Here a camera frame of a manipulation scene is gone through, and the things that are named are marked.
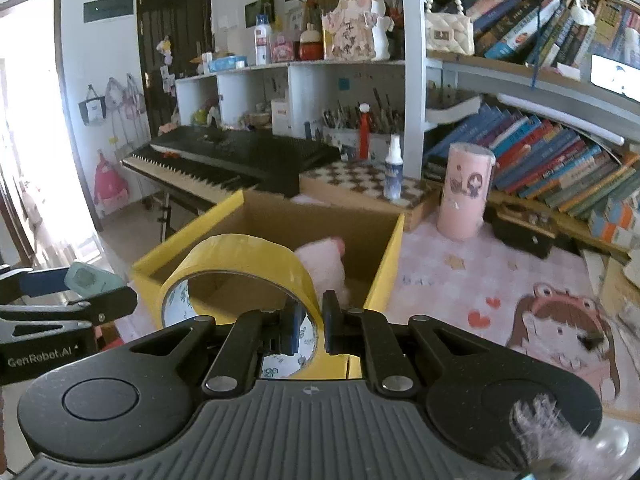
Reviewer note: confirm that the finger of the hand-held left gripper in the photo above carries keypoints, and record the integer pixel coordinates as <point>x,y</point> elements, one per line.
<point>45,281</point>
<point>100,305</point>

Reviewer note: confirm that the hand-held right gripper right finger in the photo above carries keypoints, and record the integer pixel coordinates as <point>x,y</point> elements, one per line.
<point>331,327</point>

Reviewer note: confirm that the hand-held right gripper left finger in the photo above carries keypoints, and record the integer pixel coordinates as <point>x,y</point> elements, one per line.
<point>295,332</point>

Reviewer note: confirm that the small teal object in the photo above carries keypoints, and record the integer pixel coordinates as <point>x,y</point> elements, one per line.
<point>95,277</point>

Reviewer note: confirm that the pink plush toy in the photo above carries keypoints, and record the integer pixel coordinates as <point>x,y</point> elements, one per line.
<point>320,265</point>

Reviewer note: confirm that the yellow tape roll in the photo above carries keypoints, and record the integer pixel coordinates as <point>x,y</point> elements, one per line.
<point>240,255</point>

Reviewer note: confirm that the brown yellow cardboard box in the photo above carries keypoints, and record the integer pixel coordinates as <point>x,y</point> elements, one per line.
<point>310,220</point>

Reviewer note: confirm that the black keyboard stand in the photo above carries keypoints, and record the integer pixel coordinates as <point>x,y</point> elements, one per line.
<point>164,215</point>

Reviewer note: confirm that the pink backpack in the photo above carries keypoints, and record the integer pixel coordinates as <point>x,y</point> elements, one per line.
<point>110,185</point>

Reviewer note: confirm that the wooden chessboard box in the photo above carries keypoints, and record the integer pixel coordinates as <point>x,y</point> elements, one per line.
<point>360,180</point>

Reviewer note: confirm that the pink printed desk mat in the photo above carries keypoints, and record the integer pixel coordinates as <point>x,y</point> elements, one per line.
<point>475,270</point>

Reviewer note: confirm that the clear spray bottle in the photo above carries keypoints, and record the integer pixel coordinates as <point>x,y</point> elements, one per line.
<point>393,175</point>

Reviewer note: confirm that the hanging tote bag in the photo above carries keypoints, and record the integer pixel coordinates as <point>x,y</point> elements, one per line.
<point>92,109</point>

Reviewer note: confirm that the pink cylinder container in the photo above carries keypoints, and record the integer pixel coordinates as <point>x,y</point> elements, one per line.
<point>462,195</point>

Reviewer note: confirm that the black electronic keyboard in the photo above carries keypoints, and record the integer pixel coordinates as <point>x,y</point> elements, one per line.
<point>250,147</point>

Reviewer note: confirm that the white pen holder with pens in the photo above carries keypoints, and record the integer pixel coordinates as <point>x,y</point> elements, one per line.
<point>382,142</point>
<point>340,136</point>

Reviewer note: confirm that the black box with knobs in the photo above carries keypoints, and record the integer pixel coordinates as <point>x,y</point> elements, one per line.
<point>520,232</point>

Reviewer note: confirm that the white box with red label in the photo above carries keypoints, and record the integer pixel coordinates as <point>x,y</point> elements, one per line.
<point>281,115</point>

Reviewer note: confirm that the white cubby shelf unit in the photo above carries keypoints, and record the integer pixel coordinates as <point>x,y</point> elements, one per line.
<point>305,90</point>

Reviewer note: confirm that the lying thick book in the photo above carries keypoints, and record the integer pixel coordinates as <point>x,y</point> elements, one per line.
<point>452,110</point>

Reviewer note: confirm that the small hanging plush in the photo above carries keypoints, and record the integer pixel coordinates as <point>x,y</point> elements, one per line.
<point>164,50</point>

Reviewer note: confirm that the blue tissue box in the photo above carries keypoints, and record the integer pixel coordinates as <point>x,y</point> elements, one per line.
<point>227,63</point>

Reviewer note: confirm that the row of books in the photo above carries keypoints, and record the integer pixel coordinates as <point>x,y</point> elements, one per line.
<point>550,160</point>
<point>525,25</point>

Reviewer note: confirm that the pink jar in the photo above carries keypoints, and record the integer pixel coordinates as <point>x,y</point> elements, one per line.
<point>283,50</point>

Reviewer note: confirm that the red and white doll jar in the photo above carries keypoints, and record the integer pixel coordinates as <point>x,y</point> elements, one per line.
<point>311,45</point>

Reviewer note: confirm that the white bottle with red label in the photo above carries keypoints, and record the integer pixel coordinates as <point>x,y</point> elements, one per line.
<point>263,40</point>

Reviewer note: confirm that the floral ornament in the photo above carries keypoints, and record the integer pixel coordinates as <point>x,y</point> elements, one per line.
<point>350,30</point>

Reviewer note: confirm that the black door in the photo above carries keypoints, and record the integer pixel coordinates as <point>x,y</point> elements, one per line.
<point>175,10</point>

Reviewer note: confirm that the white quilted handbag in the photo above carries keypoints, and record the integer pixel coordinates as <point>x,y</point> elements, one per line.
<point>450,30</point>

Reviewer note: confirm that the white bookshelf frame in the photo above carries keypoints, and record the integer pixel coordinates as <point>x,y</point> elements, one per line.
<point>414,85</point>

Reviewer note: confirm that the dark green wall sign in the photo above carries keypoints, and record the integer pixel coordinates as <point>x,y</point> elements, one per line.
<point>107,9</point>

